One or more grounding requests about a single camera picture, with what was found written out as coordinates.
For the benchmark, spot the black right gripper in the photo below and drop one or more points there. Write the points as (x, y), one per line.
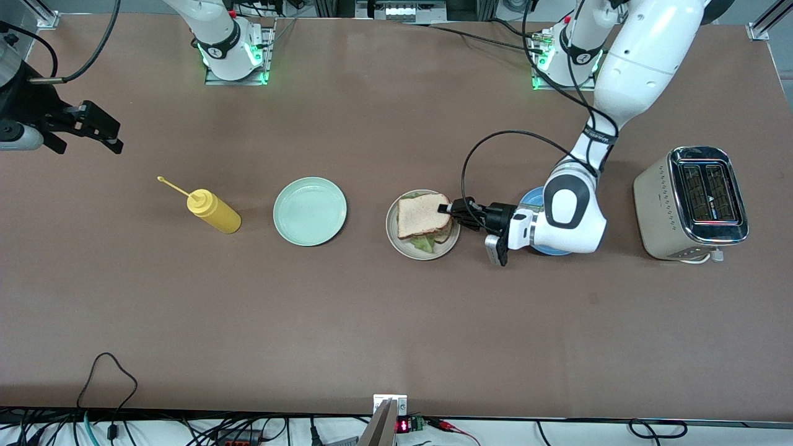
(25, 105)

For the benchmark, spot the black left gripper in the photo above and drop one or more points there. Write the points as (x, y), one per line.
(497, 217)

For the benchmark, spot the toasted bread slice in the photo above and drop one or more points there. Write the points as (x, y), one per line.
(421, 217)

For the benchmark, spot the green lettuce leaf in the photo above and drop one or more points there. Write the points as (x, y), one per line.
(424, 244)

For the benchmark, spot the yellow squeeze bottle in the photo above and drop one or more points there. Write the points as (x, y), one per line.
(217, 214)

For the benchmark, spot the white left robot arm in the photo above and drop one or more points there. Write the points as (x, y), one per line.
(650, 68)

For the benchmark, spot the beige plate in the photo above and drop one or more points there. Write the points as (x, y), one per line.
(399, 246)

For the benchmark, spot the blue plate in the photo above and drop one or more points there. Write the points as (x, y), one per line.
(531, 198)

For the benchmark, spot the pale green plate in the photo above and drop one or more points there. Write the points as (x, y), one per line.
(310, 212)

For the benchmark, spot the beige chrome toaster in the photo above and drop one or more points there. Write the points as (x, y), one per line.
(657, 210)

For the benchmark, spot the white power strip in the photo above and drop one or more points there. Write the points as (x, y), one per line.
(409, 11)

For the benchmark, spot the red digit display module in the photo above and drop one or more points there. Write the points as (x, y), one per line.
(404, 426)

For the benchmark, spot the aluminium frame post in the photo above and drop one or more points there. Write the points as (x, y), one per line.
(761, 30)
(44, 17)

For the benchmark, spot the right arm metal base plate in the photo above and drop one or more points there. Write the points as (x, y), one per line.
(238, 82)

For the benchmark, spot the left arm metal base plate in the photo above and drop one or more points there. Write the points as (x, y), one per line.
(567, 88)

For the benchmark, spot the aluminium camera mast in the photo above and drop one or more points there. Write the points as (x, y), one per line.
(381, 430)

